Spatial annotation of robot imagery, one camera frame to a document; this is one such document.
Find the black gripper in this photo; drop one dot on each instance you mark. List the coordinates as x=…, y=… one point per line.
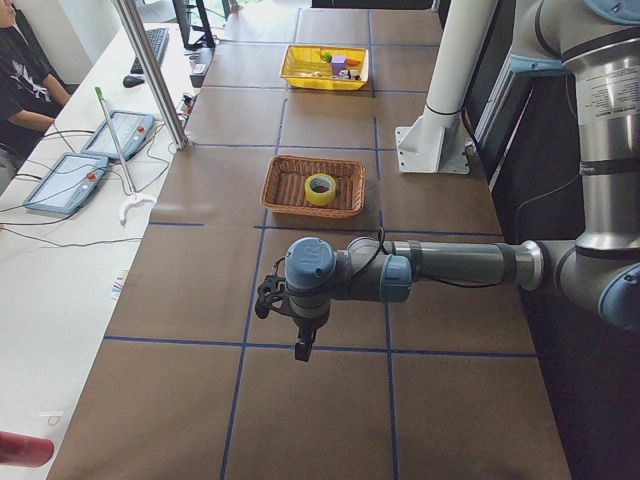
x=305, y=326

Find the yellow packing tape roll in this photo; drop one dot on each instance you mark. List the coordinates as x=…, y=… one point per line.
x=320, y=189

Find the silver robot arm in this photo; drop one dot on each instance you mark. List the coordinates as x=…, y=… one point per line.
x=597, y=43

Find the brown wicker basket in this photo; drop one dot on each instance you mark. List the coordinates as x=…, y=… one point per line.
x=284, y=187

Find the yellow woven plastic basket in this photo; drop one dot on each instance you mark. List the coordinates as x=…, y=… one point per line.
x=299, y=60

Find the white reacher grabber stick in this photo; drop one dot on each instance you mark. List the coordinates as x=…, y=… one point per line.
x=134, y=198

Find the panda figurine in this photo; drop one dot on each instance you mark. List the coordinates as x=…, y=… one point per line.
x=343, y=75

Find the far teach pendant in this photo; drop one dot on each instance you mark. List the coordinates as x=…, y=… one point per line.
x=132, y=130

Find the teach pendant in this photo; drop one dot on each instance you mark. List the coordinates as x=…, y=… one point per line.
x=69, y=184
x=132, y=130

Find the purple foam cube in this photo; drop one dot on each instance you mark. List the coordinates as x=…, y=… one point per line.
x=338, y=63

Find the near teach pendant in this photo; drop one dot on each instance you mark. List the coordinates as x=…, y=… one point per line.
x=69, y=184

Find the orange toy carrot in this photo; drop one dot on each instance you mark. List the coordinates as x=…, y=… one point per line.
x=326, y=57

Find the red cylinder object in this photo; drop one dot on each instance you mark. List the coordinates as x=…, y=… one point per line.
x=25, y=451

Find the black computer mouse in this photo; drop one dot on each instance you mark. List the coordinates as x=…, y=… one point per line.
x=132, y=80

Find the black monitor stand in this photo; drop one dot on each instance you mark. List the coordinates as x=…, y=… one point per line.
x=195, y=29

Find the black keyboard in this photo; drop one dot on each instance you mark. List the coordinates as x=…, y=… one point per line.
x=158, y=40

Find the seated person in black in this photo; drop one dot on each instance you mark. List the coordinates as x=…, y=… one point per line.
x=31, y=96

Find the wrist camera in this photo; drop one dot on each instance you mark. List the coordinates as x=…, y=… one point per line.
x=271, y=293

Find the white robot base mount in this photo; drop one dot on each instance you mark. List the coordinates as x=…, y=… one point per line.
x=435, y=142

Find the aluminium frame post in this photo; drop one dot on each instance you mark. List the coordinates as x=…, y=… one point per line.
x=143, y=51

